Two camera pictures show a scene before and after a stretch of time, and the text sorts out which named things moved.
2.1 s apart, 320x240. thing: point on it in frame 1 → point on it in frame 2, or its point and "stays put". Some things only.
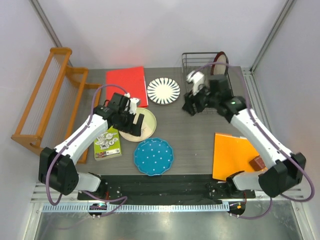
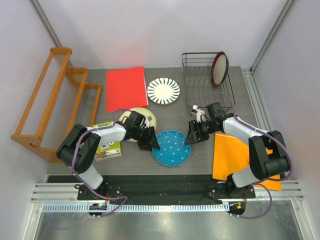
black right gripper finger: [189, 105] → [192, 135]
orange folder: [232, 154] stays put
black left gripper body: [126, 118] → [142, 134]
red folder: [132, 79] stays put
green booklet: [108, 144] stays put
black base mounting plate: [166, 189] stays put
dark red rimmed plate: [220, 69] stays put
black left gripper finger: [132, 129] → [145, 145]
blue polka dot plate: [153, 156] → [173, 152]
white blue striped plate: [163, 91] stays put
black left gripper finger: [136, 130] → [153, 139]
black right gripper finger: [199, 106] → [194, 137]
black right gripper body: [202, 96] → [205, 127]
